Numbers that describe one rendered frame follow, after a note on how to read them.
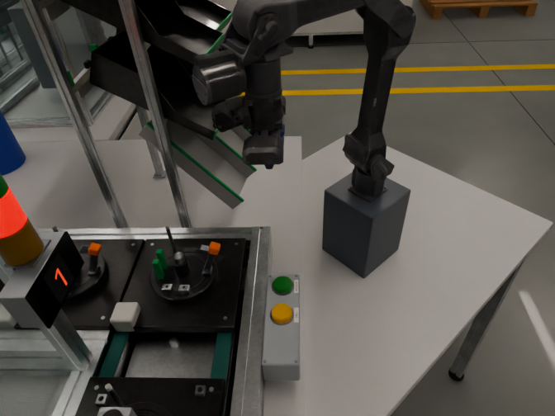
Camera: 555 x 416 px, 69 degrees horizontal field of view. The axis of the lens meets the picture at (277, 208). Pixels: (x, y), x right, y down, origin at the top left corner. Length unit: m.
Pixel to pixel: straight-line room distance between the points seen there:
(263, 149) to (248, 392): 0.41
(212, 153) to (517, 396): 1.52
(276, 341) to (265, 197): 0.55
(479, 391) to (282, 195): 1.16
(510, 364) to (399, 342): 1.16
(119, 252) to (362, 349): 0.58
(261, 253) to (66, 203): 0.71
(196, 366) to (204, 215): 0.50
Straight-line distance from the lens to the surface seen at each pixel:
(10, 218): 0.59
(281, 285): 0.86
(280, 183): 1.29
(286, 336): 0.81
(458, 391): 1.92
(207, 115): 0.96
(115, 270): 0.98
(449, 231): 1.19
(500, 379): 2.00
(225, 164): 1.08
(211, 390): 0.76
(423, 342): 0.95
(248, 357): 0.80
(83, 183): 1.48
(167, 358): 0.87
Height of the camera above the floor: 1.65
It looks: 41 degrees down
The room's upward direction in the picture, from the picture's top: 4 degrees counter-clockwise
